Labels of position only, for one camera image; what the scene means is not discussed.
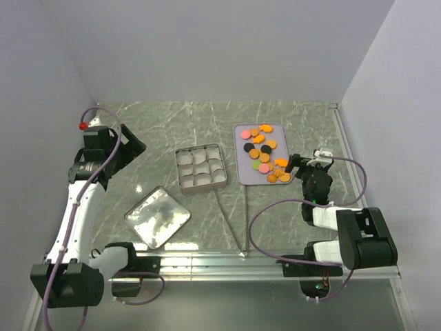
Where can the silver tin lid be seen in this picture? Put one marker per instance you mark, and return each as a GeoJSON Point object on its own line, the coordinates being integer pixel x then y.
{"type": "Point", "coordinates": [157, 217]}

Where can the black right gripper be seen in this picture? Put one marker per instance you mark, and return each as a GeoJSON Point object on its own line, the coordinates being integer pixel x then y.
{"type": "Point", "coordinates": [296, 161]}

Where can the green round cookie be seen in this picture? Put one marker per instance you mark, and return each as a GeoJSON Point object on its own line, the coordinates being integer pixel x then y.
{"type": "Point", "coordinates": [256, 164]}

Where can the aluminium mounting rail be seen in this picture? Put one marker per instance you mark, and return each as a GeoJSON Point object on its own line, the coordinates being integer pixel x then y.
{"type": "Point", "coordinates": [217, 266]}

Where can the black round cookie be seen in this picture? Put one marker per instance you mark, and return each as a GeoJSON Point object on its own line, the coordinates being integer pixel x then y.
{"type": "Point", "coordinates": [266, 149]}
{"type": "Point", "coordinates": [248, 147]}

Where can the orange flower cookie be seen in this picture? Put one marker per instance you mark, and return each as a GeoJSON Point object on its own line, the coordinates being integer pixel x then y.
{"type": "Point", "coordinates": [272, 178]}
{"type": "Point", "coordinates": [278, 172]}

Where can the pink round cookie top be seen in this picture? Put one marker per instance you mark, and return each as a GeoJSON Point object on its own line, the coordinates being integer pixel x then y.
{"type": "Point", "coordinates": [245, 134]}

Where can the orange dotted round cookie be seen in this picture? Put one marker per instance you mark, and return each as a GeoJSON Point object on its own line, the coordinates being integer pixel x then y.
{"type": "Point", "coordinates": [285, 177]}

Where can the lavender plastic tray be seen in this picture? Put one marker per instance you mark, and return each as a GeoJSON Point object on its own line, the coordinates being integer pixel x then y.
{"type": "Point", "coordinates": [246, 175]}

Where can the pink round cookie lower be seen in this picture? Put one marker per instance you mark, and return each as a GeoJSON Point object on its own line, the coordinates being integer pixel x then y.
{"type": "Point", "coordinates": [263, 168]}

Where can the orange round biscuit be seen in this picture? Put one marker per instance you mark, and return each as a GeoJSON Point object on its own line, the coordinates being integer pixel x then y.
{"type": "Point", "coordinates": [272, 144]}

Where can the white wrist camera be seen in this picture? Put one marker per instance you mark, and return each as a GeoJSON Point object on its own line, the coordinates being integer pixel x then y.
{"type": "Point", "coordinates": [93, 121]}
{"type": "Point", "coordinates": [322, 157]}

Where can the square cookie tin box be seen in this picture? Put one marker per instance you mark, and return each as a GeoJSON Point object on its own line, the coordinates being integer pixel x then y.
{"type": "Point", "coordinates": [200, 168]}

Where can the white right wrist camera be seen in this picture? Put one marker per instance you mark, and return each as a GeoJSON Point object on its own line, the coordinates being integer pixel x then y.
{"type": "Point", "coordinates": [322, 157]}

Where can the pink round cookie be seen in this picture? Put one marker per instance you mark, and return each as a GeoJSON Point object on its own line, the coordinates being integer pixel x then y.
{"type": "Point", "coordinates": [245, 134]}
{"type": "Point", "coordinates": [263, 168]}

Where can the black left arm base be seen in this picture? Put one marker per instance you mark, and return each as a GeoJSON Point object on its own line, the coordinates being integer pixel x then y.
{"type": "Point", "coordinates": [127, 282]}

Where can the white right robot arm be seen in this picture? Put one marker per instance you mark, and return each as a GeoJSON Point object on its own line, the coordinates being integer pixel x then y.
{"type": "Point", "coordinates": [364, 240]}

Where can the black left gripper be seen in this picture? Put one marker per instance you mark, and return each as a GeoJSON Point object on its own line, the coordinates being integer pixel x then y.
{"type": "Point", "coordinates": [131, 149]}

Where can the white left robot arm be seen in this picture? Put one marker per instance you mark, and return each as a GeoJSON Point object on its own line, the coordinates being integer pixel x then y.
{"type": "Point", "coordinates": [68, 278]}

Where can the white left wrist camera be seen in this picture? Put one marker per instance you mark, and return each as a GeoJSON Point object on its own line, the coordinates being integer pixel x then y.
{"type": "Point", "coordinates": [93, 121]}

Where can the plain orange round cookie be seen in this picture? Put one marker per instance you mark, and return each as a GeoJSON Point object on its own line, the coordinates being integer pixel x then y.
{"type": "Point", "coordinates": [264, 158]}

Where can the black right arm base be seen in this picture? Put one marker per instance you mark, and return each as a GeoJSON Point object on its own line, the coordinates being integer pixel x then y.
{"type": "Point", "coordinates": [317, 285]}

